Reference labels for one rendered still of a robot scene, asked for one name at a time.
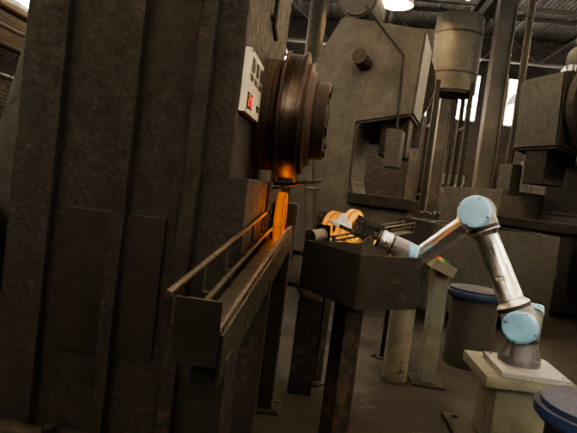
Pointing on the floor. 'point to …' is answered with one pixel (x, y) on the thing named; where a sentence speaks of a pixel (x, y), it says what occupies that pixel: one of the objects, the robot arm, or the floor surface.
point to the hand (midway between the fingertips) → (331, 222)
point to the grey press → (549, 171)
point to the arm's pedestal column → (498, 413)
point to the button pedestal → (433, 326)
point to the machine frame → (124, 203)
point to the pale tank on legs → (452, 87)
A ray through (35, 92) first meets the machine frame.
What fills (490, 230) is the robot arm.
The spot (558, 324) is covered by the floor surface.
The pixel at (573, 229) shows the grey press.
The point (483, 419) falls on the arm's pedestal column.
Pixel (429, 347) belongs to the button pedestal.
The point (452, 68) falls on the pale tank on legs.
